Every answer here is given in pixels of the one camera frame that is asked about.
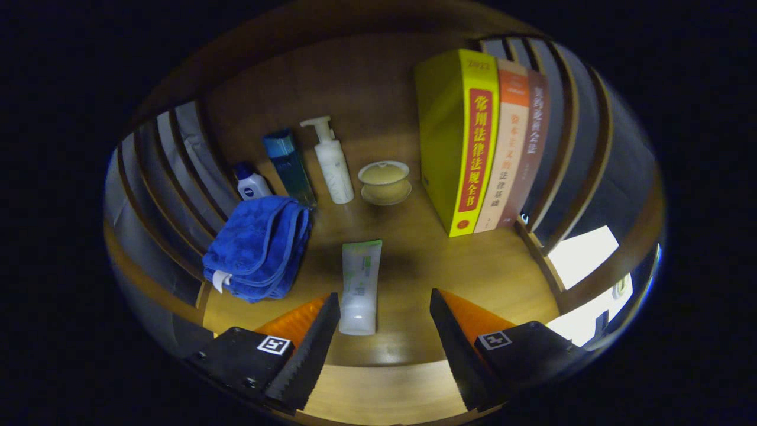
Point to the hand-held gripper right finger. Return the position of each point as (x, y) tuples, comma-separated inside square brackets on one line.
[(458, 349)]

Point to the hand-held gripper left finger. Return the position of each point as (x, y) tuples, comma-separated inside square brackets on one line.
[(310, 349)]

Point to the white cream tube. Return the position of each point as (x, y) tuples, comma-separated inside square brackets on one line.
[(361, 290)]

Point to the wooden drawer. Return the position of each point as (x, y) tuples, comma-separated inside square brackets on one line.
[(384, 393)]

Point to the wooden countertop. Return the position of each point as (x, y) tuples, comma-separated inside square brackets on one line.
[(414, 266)]

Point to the wooden cabinet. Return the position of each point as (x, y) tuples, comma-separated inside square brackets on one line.
[(355, 77)]

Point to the blue folded towel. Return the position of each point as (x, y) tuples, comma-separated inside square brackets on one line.
[(254, 242)]

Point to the white box table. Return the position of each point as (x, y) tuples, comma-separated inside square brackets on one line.
[(582, 254)]

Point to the small white blue-capped bottle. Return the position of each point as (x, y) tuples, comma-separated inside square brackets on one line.
[(253, 186)]

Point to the white pump bottle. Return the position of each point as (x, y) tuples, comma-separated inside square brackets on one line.
[(334, 171)]

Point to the teal blue bottle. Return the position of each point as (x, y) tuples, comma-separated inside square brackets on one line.
[(290, 165)]

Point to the yellow lidded teacup with saucer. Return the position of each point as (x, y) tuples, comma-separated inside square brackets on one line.
[(384, 177)]

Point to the orange and cream book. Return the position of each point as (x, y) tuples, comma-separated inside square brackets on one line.
[(508, 154)]

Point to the brown book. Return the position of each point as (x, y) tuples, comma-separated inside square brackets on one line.
[(532, 154)]

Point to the thick yellow book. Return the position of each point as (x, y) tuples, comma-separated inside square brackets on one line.
[(443, 130)]

